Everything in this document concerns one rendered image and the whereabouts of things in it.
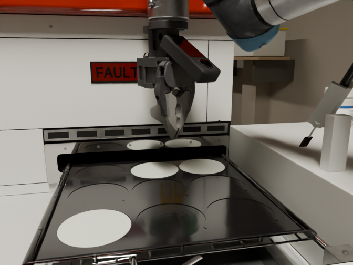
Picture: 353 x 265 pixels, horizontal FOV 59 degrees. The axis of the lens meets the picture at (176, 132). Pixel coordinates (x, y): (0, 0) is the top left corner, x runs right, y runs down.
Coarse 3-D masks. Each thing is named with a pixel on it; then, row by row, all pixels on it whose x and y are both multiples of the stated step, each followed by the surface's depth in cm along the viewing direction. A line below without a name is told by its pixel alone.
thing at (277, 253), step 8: (256, 248) 50; (264, 248) 47; (272, 248) 47; (264, 256) 47; (272, 256) 45; (280, 256) 45; (264, 264) 47; (272, 264) 45; (280, 264) 43; (288, 264) 43
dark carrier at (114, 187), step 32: (160, 160) 72; (224, 160) 72; (64, 192) 54; (96, 192) 55; (128, 192) 55; (160, 192) 55; (192, 192) 54; (224, 192) 55; (256, 192) 54; (160, 224) 44; (192, 224) 44; (224, 224) 44; (256, 224) 44; (288, 224) 44; (64, 256) 37
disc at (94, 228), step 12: (72, 216) 46; (84, 216) 46; (96, 216) 46; (108, 216) 46; (120, 216) 46; (60, 228) 43; (72, 228) 43; (84, 228) 43; (96, 228) 43; (108, 228) 43; (120, 228) 43; (60, 240) 40; (72, 240) 40; (84, 240) 40; (96, 240) 40; (108, 240) 40
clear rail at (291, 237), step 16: (224, 240) 39; (240, 240) 40; (256, 240) 40; (272, 240) 40; (288, 240) 41; (304, 240) 41; (80, 256) 36; (112, 256) 36; (128, 256) 37; (144, 256) 37; (160, 256) 37; (176, 256) 38
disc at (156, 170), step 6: (150, 162) 70; (156, 162) 70; (162, 162) 70; (132, 168) 66; (138, 168) 66; (144, 168) 66; (150, 168) 66; (156, 168) 66; (162, 168) 66; (168, 168) 66; (174, 168) 66; (138, 174) 63; (144, 174) 63; (150, 174) 63; (156, 174) 63; (162, 174) 63; (168, 174) 63
